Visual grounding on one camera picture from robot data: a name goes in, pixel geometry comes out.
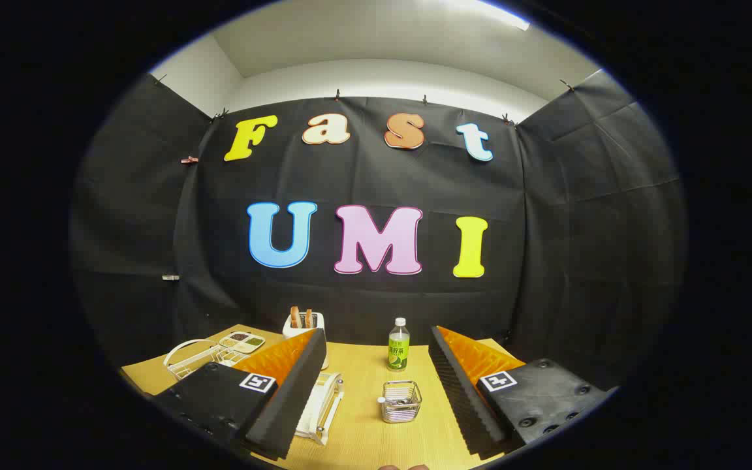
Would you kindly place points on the black backdrop cloth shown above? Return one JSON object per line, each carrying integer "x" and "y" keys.
{"x": 363, "y": 176}

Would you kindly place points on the white toaster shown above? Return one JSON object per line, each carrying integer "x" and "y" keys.
{"x": 297, "y": 333}

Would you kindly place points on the white divided condiment tray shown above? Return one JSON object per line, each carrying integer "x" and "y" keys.
{"x": 242, "y": 343}

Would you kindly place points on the green label drink bottle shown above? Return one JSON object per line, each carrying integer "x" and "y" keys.
{"x": 399, "y": 352}

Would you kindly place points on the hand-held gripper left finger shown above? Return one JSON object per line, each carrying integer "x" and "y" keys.
{"x": 291, "y": 405}

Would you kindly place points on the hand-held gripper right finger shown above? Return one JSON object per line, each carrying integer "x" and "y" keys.
{"x": 461, "y": 398}

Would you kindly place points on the lilac spoon with white knob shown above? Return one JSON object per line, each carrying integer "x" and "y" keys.
{"x": 381, "y": 399}

